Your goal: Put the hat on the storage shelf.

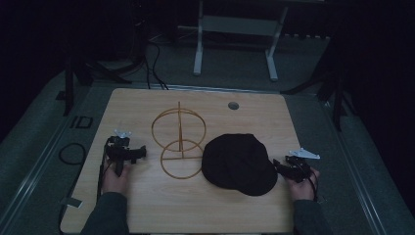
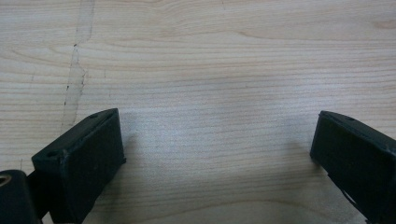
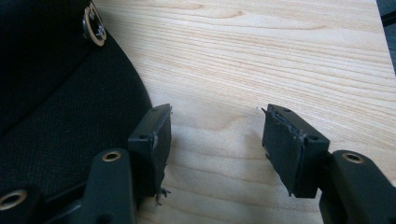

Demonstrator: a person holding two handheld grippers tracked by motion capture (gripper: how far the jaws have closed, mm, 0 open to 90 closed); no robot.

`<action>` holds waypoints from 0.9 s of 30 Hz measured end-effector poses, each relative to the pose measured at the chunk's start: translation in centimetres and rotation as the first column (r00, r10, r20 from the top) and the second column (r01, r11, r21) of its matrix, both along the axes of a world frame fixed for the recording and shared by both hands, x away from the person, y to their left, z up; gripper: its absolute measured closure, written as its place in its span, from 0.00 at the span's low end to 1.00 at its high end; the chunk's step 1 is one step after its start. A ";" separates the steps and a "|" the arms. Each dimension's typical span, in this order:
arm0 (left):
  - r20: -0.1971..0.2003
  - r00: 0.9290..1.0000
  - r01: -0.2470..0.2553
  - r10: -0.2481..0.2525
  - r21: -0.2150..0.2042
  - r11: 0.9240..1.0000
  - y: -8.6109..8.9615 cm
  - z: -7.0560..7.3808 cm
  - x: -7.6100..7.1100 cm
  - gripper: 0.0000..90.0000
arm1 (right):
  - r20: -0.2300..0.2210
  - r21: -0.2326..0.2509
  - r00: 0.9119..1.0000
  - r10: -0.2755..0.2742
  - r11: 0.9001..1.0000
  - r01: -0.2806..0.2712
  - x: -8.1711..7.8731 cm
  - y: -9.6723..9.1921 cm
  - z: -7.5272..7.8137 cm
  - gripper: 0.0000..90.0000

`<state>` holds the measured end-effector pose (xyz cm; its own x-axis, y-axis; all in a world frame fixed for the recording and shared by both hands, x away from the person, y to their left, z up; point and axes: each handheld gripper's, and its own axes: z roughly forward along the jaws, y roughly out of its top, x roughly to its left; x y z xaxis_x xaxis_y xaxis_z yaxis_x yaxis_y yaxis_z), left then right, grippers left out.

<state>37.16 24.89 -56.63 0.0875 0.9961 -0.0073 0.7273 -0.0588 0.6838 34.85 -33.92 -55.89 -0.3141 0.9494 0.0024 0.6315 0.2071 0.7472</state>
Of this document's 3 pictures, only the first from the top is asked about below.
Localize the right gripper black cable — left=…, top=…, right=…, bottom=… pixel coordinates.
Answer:
left=306, top=170, right=319, bottom=202

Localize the black cap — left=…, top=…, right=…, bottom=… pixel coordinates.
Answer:
left=201, top=132, right=279, bottom=197

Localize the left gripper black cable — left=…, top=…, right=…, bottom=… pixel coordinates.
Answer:
left=96, top=143, right=112, bottom=201

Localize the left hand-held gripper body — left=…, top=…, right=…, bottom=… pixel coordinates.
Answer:
left=105, top=129, right=139, bottom=177

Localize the person's left hand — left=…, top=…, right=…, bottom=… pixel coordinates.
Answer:
left=101, top=160, right=132, bottom=197

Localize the black floor cable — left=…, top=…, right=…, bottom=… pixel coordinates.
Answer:
left=143, top=38, right=170, bottom=91

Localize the gold wire hat stand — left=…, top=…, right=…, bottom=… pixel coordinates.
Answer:
left=151, top=101, right=208, bottom=180

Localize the white metal stand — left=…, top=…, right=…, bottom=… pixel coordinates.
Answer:
left=193, top=0, right=290, bottom=82

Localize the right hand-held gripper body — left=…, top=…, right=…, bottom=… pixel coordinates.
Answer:
left=279, top=147, right=321, bottom=184

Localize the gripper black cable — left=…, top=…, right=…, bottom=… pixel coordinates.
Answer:
left=96, top=143, right=112, bottom=201
left=306, top=170, right=319, bottom=202

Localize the black tripod stand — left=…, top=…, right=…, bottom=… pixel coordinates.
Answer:
left=281, top=35, right=358, bottom=132
left=62, top=0, right=155, bottom=118

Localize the grey tape piece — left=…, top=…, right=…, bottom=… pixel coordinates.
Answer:
left=60, top=197, right=84, bottom=209

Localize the person's right hand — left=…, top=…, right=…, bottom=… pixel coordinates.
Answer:
left=286, top=167, right=321, bottom=202

